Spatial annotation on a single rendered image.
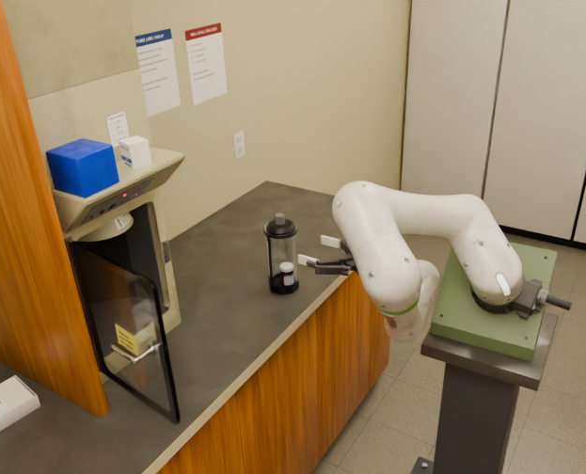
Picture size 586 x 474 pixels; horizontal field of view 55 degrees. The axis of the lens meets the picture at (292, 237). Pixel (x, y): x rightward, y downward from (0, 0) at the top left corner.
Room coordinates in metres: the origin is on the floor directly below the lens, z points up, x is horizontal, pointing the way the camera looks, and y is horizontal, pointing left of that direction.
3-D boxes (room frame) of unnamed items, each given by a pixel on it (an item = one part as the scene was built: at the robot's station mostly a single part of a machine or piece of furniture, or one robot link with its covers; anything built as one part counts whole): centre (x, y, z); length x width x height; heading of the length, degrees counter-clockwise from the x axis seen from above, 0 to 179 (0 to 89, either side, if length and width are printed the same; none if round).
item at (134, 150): (1.29, 0.37, 1.54); 0.05 x 0.05 x 0.06; 42
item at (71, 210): (1.25, 0.39, 1.46); 0.32 x 0.11 x 0.10; 147
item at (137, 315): (1.05, 0.40, 1.19); 0.30 x 0.01 x 0.40; 49
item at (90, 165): (1.17, 0.45, 1.56); 0.10 x 0.10 x 0.09; 57
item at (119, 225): (1.36, 0.51, 1.34); 0.18 x 0.18 x 0.05
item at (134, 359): (0.98, 0.36, 1.20); 0.10 x 0.05 x 0.03; 49
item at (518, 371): (1.32, -0.57, 0.92); 0.32 x 0.32 x 0.04; 59
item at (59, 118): (1.35, 0.55, 1.33); 0.32 x 0.25 x 0.77; 147
